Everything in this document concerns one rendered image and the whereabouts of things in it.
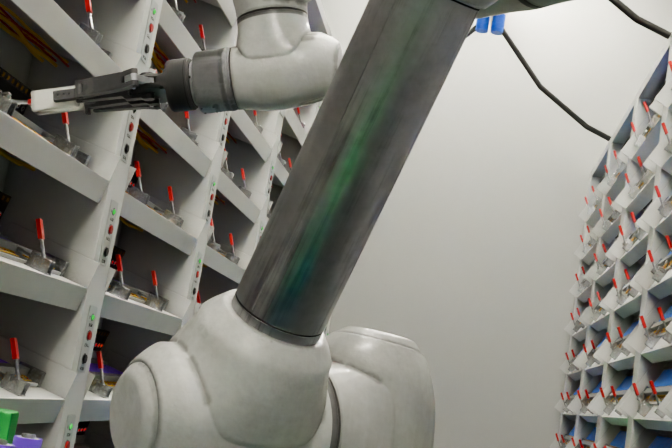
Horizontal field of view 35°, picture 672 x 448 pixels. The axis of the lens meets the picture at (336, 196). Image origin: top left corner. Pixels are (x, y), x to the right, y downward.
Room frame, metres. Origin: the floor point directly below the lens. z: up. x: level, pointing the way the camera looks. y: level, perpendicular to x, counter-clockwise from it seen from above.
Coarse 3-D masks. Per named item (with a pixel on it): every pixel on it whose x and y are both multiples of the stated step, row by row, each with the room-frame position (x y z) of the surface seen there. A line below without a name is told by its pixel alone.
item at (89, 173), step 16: (0, 112) 1.48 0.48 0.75; (0, 128) 1.50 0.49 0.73; (16, 128) 1.54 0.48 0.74; (48, 128) 1.98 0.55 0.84; (0, 144) 1.52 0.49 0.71; (16, 144) 1.57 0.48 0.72; (32, 144) 1.61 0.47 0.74; (48, 144) 1.66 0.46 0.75; (80, 144) 1.97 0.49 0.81; (16, 160) 1.86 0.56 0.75; (32, 160) 1.64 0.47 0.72; (48, 160) 1.69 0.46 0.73; (64, 160) 1.74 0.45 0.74; (80, 160) 1.95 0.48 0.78; (96, 160) 1.96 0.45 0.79; (112, 160) 1.96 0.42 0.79; (64, 176) 1.77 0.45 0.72; (80, 176) 1.83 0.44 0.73; (96, 176) 1.90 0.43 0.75; (80, 192) 1.86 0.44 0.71; (96, 192) 1.93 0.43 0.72
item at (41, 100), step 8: (56, 88) 1.50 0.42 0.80; (64, 88) 1.50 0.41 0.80; (72, 88) 1.50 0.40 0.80; (32, 96) 1.50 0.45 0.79; (40, 96) 1.50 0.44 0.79; (48, 96) 1.50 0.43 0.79; (32, 104) 1.50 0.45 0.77; (40, 104) 1.50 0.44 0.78; (48, 104) 1.50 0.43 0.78; (56, 104) 1.50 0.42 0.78; (64, 104) 1.50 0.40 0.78; (72, 104) 1.50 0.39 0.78
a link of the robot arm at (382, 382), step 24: (336, 336) 1.25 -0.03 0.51; (360, 336) 1.24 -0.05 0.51; (384, 336) 1.25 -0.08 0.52; (336, 360) 1.23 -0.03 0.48; (360, 360) 1.22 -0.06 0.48; (384, 360) 1.22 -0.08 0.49; (408, 360) 1.24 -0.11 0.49; (336, 384) 1.20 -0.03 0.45; (360, 384) 1.20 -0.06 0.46; (384, 384) 1.22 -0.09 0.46; (408, 384) 1.23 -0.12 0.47; (432, 384) 1.28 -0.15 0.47; (360, 408) 1.19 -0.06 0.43; (384, 408) 1.21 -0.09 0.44; (408, 408) 1.23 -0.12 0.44; (432, 408) 1.26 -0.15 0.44; (360, 432) 1.19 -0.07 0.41; (384, 432) 1.21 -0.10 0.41; (408, 432) 1.23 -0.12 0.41; (432, 432) 1.27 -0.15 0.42
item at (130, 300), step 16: (112, 256) 2.58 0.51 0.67; (112, 272) 2.05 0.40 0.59; (128, 272) 2.67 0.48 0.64; (112, 288) 2.21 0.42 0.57; (128, 288) 2.41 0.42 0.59; (144, 288) 2.67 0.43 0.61; (160, 288) 2.66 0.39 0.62; (112, 304) 2.13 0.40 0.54; (128, 304) 2.22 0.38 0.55; (144, 304) 2.46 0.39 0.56; (160, 304) 2.47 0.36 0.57; (176, 304) 2.66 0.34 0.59; (128, 320) 2.26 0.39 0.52; (144, 320) 2.37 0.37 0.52; (160, 320) 2.48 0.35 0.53; (176, 320) 2.61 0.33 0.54
